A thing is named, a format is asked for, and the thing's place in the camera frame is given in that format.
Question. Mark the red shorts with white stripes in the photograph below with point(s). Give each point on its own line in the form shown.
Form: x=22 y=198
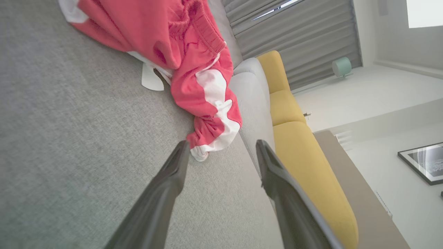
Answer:
x=183 y=34

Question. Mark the yellow sofa back cushion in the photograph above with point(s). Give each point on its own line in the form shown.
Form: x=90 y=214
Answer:
x=285 y=107
x=311 y=173
x=273 y=71

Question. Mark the grey sofa seat cushion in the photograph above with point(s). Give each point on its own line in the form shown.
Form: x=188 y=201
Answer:
x=251 y=65
x=254 y=110

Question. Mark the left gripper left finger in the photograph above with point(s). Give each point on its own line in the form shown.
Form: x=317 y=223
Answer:
x=152 y=207

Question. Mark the white flat box device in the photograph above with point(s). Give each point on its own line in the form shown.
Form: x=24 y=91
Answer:
x=384 y=204

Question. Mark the large grey sofa seat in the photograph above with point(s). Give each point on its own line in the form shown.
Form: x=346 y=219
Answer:
x=69 y=138

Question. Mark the black-framed tower photograph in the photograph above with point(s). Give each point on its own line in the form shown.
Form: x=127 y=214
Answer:
x=427 y=162

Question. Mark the white slatted rack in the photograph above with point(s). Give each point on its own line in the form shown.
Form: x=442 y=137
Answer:
x=344 y=140

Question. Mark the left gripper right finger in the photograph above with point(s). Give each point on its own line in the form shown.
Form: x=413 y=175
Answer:
x=294 y=214

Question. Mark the mint shade floor lamp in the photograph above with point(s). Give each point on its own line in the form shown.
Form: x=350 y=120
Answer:
x=342 y=66

